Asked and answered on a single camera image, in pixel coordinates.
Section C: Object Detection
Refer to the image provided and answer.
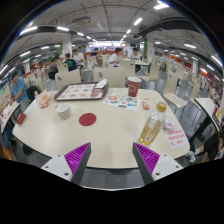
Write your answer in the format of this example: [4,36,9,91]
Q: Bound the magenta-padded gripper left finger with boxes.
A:
[41,142,92,186]

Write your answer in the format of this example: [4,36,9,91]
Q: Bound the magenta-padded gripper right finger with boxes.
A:
[132,142,184,186]

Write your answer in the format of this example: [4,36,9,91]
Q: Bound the clear bottle with yellow drink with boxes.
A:
[139,101,168,147]

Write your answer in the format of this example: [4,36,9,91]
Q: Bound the white sign with red print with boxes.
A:
[165,128,187,149]

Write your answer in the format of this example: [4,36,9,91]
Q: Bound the clear plastic bag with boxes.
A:
[162,119,176,133]

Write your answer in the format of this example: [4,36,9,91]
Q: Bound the flat round red coaster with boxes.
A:
[78,112,98,127]

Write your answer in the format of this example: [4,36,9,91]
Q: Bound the brown houndstooth mug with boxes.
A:
[55,102,72,121]

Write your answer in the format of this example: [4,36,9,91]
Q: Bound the colourful printed paper flyer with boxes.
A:
[102,92,140,113]

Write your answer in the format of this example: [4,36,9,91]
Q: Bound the person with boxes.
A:
[129,47,144,73]
[72,48,86,70]
[107,47,124,69]
[184,118,224,164]
[63,52,78,72]
[47,55,61,81]
[9,71,31,113]
[90,47,101,58]

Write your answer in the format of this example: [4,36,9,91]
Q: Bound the brown food tray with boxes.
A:
[53,81,110,102]

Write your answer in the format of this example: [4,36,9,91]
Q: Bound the crumpled food wrapper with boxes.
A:
[35,89,56,109]

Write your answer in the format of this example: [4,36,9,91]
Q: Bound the white paper slip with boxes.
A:
[23,99,40,116]

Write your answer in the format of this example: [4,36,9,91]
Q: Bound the red paper cup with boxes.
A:
[127,76,143,98]

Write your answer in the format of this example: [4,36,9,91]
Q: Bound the white neighbouring table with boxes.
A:
[194,97,218,125]

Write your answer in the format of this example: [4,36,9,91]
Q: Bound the white paper napkin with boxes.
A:
[94,78,108,90]

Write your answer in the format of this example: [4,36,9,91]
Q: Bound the black backpack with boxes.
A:
[26,85,42,102]

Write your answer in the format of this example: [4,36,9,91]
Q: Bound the neighbouring table with paper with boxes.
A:
[0,99,20,134]

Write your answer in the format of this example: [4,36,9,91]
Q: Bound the group of beige chairs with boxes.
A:
[54,54,203,113]

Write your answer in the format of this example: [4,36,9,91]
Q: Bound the ceiling air conditioner unit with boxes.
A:
[70,15,92,28]

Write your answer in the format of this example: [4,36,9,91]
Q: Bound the group of ceiling lights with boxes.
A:
[0,2,224,76]

